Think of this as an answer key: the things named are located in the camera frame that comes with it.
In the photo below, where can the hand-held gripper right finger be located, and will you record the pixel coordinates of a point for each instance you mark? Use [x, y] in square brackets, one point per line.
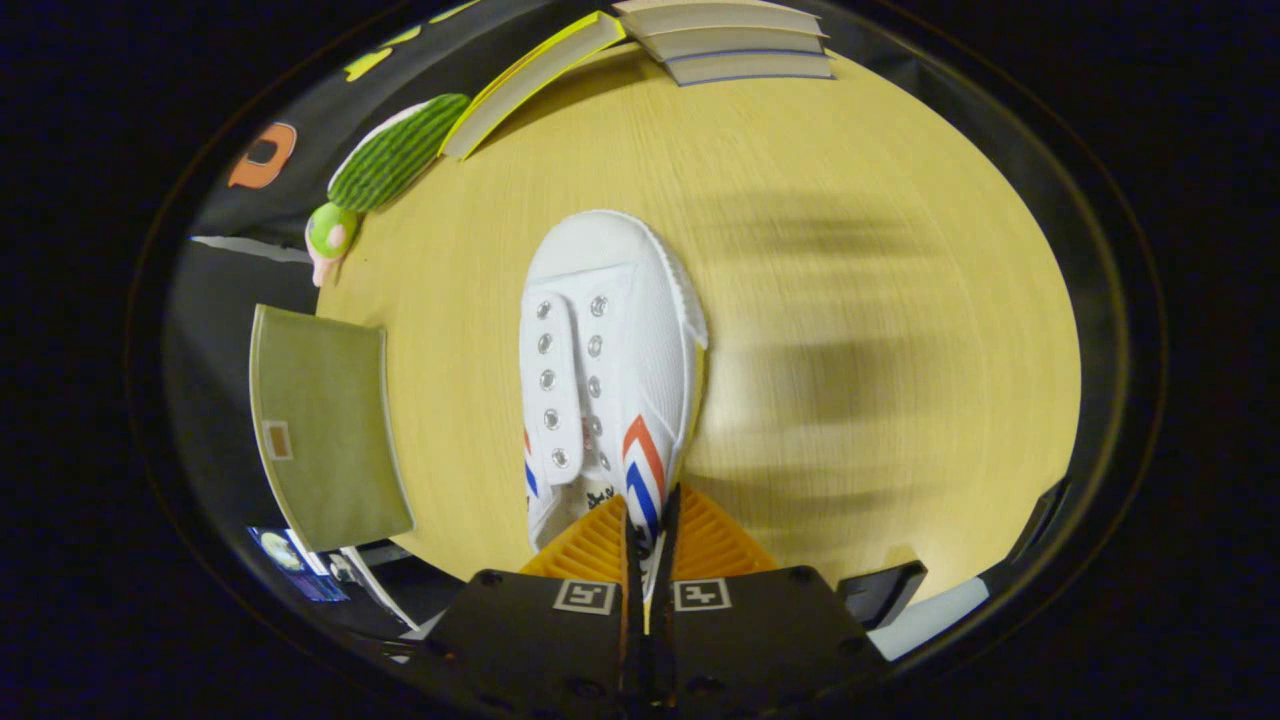
[662, 600]

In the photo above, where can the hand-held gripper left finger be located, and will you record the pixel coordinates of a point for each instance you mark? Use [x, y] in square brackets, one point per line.
[632, 600]

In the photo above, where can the white canvas shoe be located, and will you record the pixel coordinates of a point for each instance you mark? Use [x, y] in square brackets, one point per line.
[610, 270]

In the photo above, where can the beige fabric storage box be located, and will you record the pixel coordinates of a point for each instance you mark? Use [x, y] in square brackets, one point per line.
[330, 420]

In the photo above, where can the blue printed box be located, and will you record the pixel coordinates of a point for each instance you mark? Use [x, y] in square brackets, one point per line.
[290, 560]

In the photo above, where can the pink and green plush toy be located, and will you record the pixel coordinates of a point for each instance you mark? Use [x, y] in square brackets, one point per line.
[330, 235]

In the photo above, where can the watermelon slice plush toy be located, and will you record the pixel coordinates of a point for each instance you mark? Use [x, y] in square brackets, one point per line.
[400, 150]

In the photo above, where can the yellow book with red circle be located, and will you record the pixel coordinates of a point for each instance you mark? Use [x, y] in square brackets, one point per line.
[530, 80]

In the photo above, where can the blue cover book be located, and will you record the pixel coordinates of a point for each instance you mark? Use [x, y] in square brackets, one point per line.
[755, 68]

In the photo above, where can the white cover book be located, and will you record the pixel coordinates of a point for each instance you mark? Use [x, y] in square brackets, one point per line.
[740, 43]

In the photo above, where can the tan cover book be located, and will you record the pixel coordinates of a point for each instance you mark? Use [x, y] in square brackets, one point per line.
[720, 18]

